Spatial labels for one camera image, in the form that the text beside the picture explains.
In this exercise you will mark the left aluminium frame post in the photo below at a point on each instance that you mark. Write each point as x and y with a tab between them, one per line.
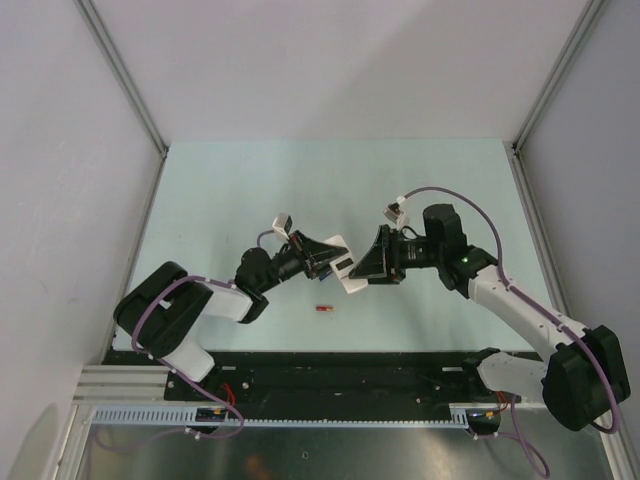
115	61

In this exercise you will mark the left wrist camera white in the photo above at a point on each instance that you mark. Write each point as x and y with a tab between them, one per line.
281	226

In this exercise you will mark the white remote control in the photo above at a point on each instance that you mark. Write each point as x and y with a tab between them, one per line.
341	269

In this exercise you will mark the grey slotted cable duct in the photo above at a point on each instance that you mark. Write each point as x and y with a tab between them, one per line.
455	417

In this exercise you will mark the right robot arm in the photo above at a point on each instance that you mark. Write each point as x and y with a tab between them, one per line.
580	374

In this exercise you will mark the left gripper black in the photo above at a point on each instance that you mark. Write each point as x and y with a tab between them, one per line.
319	254

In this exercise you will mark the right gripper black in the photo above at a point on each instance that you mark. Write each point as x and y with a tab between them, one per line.
382	263

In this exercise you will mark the aluminium frame post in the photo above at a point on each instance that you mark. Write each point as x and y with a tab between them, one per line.
575	43
115	61

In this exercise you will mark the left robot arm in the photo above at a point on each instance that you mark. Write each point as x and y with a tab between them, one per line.
160	313

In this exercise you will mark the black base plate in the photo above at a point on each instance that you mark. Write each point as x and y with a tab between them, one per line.
349	385

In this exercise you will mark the right aluminium frame post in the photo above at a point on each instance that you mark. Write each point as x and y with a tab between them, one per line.
575	43

